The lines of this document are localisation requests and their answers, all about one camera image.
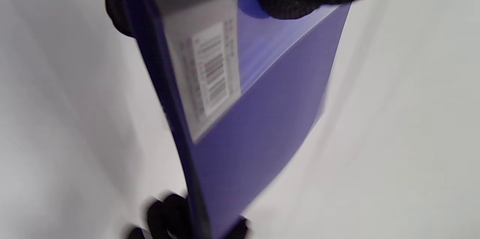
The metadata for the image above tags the person's right hand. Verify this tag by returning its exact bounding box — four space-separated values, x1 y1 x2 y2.
126 193 250 239

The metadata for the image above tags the blue folder with clear sleeves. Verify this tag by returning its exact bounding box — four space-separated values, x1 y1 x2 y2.
112 0 352 239

